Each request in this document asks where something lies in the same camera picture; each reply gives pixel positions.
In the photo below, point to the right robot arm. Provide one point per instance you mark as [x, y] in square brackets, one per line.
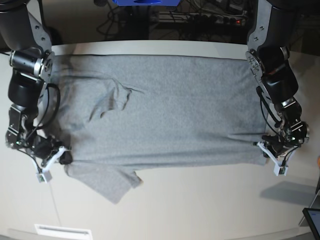
[31, 59]

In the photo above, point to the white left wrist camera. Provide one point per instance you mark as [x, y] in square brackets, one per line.
[279, 170]

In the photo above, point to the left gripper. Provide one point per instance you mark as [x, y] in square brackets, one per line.
[278, 148]

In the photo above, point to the black tablet on stand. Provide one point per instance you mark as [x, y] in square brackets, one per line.
[312, 216]

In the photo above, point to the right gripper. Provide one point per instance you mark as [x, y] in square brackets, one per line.
[45, 148]

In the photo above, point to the blue box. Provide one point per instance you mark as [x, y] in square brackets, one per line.
[169, 3]

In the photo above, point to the black power strip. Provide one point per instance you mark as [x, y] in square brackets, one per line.
[188, 17]

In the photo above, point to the white label strip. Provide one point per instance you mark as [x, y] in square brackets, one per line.
[63, 232]

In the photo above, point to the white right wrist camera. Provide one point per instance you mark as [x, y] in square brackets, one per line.
[44, 177]

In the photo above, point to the grey T-shirt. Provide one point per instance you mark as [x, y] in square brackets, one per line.
[125, 113]

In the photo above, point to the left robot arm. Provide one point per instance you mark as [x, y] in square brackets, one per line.
[268, 55]

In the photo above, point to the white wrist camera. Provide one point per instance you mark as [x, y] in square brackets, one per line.
[279, 170]
[44, 177]

